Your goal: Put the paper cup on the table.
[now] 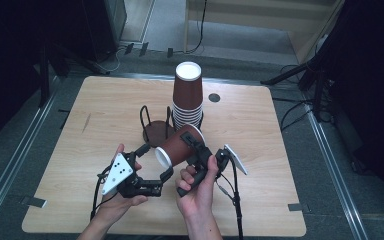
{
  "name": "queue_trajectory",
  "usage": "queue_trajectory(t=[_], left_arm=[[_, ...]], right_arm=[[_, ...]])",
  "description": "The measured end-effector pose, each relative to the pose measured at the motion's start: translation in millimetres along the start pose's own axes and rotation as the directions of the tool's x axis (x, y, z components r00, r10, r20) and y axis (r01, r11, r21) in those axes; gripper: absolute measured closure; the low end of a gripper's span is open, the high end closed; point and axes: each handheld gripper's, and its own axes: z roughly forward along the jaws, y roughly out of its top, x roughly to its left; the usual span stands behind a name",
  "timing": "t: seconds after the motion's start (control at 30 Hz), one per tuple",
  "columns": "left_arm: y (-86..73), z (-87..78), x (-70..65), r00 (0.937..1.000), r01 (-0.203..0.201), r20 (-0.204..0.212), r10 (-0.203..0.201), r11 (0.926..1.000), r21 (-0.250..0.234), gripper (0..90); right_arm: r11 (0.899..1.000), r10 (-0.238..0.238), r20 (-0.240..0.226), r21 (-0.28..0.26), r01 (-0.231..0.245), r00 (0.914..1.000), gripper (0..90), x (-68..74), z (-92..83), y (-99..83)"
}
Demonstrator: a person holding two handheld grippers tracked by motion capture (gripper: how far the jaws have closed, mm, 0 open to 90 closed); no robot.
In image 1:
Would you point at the grey tape strip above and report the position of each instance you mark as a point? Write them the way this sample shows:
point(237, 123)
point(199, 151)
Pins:
point(296, 207)
point(35, 201)

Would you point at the dark cabinet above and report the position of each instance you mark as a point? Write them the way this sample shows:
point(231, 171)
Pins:
point(106, 26)

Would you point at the aluminium floor rail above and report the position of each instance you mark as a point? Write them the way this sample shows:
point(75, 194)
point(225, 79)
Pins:
point(333, 173)
point(16, 153)

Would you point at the dark round table grommet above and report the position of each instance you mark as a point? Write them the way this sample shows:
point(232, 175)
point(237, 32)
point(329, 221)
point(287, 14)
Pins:
point(214, 97)

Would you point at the stack of brown paper cups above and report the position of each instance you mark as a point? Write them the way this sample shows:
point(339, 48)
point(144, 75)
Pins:
point(187, 91)

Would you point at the black tripod stand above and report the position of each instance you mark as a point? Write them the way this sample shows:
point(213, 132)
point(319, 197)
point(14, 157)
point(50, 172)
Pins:
point(313, 73)

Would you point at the person's right hand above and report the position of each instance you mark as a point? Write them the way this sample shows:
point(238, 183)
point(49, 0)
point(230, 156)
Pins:
point(200, 200)

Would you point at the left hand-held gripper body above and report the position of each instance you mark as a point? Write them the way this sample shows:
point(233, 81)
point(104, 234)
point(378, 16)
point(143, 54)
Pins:
point(116, 171)

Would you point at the single brown paper cup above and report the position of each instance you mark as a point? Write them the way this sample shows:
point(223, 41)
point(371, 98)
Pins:
point(175, 150)

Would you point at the black metal stand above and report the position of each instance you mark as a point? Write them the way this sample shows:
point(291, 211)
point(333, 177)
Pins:
point(45, 76)

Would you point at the person's left hand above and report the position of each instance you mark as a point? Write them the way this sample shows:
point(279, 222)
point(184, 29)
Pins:
point(120, 206)

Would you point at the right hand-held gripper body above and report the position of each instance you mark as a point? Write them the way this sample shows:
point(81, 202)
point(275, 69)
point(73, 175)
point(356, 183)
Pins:
point(203, 156)

